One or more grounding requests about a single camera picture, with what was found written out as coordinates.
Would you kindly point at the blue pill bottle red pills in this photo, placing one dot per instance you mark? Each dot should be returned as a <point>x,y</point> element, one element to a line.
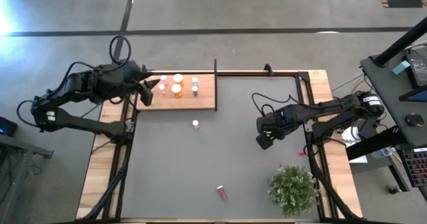
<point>195,90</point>

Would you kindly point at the black computer blue lights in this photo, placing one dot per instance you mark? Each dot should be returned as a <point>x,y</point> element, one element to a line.
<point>6,126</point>

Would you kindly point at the wooden shelf board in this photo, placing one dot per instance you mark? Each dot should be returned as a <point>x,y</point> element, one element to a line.
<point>200,100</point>

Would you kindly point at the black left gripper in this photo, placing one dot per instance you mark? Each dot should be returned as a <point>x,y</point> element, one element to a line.
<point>135,79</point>

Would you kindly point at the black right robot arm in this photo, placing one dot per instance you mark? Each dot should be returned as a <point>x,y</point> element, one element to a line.
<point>333,109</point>

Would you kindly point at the grey table mat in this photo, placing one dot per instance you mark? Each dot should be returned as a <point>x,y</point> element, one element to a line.
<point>200,157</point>

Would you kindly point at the pink pill bottle white cap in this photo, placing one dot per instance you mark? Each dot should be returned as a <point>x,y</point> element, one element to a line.
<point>163,80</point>
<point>162,89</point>
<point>195,124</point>

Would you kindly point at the white paper sheet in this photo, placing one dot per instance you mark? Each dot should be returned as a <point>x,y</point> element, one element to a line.
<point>350,139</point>

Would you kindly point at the grey side desk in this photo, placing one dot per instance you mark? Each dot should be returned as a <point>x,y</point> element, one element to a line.
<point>387,84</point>

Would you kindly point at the black power adapter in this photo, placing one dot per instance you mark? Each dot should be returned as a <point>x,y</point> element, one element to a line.
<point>418,69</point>

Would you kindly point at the black table clamp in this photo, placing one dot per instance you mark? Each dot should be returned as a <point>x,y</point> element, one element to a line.
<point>268,69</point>

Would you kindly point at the black side desk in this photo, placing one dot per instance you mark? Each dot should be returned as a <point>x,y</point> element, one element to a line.
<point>16,157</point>

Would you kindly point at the blue keyboard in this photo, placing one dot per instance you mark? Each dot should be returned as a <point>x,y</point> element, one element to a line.
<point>415,167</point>

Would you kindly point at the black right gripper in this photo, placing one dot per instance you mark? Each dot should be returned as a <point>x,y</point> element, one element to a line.
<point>270,127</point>

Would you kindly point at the teal pill bottle red pills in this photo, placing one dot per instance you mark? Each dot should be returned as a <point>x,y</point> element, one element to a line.
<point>221,192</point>

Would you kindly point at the orange pill bottle white cap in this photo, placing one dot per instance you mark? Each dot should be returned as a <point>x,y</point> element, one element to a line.
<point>176,90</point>
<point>178,79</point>

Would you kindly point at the small teal box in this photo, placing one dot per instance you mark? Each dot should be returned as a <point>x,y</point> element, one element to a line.
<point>400,67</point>

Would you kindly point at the black power brick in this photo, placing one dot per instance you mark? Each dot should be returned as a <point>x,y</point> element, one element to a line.
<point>367,128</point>

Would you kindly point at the clear plastic bottle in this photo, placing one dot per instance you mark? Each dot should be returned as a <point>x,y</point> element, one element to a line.
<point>383,153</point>

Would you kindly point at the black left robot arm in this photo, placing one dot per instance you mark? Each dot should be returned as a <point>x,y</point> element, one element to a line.
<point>76,84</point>

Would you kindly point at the green artificial potted plant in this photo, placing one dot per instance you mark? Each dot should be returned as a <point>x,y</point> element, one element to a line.
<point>293,190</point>

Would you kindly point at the black pole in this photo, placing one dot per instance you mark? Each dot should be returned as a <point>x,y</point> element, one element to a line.
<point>400,42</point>

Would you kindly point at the black computer mouse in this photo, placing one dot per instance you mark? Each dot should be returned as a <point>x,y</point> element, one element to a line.
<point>414,119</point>

